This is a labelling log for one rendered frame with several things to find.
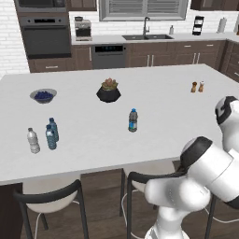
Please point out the brown wall cupboards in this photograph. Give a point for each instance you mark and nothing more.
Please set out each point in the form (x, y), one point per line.
(82, 4)
(214, 4)

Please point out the built-in black oven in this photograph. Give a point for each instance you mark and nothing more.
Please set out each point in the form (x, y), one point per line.
(45, 36)

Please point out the blue plastic water bottle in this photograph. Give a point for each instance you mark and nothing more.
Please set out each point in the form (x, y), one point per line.
(51, 137)
(54, 127)

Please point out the black and white chair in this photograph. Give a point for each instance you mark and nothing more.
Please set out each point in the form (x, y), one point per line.
(137, 183)
(51, 199)

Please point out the white paper towel roll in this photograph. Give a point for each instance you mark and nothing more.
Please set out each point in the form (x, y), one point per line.
(222, 25)

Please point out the white-topped salt shaker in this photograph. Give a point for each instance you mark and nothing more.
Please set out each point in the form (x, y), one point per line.
(201, 87)

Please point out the window with blinds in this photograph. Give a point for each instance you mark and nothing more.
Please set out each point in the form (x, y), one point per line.
(143, 9)

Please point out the brown base cupboards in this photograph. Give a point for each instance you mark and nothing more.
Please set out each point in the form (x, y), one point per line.
(186, 55)

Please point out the grey bowl of blueberries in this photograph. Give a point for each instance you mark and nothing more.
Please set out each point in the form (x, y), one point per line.
(43, 95)

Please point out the black and white stand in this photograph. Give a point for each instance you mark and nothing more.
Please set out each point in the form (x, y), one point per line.
(198, 25)

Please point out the grey dishwasher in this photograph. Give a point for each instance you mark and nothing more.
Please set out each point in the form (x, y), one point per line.
(108, 56)

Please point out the silver coffee machine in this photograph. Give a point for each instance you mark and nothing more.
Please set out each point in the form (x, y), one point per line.
(83, 29)

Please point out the grey soap dispenser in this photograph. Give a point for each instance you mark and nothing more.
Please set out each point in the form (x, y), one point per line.
(171, 30)

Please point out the dark sink basin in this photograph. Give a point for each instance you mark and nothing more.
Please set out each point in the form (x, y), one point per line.
(147, 37)

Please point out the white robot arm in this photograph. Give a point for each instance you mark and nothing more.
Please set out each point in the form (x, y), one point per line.
(199, 183)

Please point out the microwave oven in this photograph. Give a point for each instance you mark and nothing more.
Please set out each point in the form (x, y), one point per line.
(40, 4)

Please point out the grey bottle with blue cap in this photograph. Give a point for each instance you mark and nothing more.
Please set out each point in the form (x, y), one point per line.
(133, 120)

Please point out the brown pepper shaker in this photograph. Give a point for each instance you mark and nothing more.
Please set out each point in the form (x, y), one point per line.
(194, 87)

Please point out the clear plastic bottle grey cap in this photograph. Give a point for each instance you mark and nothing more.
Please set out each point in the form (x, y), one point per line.
(33, 141)

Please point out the black tap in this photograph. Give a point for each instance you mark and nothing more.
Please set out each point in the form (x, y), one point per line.
(145, 25)

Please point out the black pot with succulent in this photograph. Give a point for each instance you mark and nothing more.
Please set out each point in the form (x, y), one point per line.
(108, 92)

